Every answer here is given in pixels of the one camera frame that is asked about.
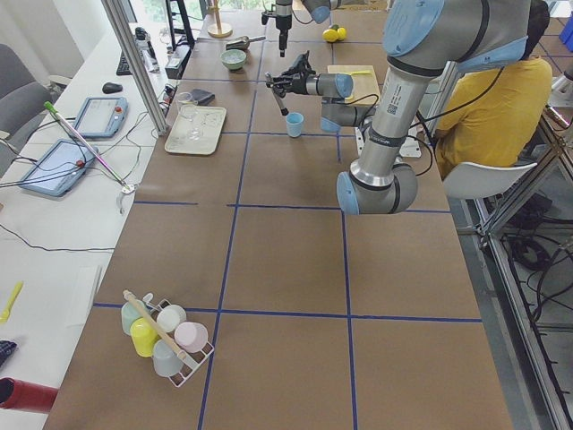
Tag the grey office chair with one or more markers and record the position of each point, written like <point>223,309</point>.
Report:
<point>22,105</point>

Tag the blue teach pendant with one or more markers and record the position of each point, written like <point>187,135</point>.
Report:
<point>59,169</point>
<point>101,117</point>

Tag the black computer mouse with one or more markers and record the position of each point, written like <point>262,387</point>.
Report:
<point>111,88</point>

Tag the black keyboard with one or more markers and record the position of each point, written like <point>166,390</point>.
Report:
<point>123,67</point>

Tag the cream bear tray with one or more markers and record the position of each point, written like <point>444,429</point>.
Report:
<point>210,121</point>

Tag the green bowl of ice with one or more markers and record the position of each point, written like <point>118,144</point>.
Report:
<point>233,59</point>

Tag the black box device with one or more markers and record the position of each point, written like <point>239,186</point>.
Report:
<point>177,62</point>

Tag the red cylinder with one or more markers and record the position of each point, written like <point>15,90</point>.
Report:
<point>25,396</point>

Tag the wooden rack handle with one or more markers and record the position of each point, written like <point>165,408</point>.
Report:
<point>132,299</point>

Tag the grey cup in rack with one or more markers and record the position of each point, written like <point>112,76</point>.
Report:
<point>165,361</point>

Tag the white cup in rack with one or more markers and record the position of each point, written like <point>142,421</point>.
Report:
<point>170,317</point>

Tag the near blue teach pendant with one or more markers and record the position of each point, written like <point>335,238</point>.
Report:
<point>59,169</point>

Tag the yellow cup in rack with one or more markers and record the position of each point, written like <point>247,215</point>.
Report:
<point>144,337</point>

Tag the grey folded cloth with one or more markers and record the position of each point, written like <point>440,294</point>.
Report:
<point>201,97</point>

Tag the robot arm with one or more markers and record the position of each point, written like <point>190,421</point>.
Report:
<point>319,10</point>
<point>420,38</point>

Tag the white plastic chair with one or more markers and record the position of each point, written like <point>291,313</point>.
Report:
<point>470,180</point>

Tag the wooden mug tree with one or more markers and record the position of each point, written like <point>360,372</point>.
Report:
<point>218,29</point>

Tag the metal ice scoop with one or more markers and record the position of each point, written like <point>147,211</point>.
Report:
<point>242,43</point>

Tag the aluminium frame post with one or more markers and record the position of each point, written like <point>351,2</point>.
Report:
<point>119,22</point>

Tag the wooden cutting board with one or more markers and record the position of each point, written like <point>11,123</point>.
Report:
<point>366,87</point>

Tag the metal stirring rod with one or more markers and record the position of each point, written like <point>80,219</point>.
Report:
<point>126,188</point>

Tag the person in yellow shirt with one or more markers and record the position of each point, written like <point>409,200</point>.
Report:
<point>493,114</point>

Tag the clear wine glass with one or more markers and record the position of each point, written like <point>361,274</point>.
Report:
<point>188,112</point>

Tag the green cup in rack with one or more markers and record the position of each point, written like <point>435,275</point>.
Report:
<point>128,316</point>

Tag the far blue teach pendant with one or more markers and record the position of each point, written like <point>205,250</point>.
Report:
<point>101,117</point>

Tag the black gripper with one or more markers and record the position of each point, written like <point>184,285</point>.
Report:
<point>299,83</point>
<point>283,20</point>

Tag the light blue cup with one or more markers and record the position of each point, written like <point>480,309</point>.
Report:
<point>294,124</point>

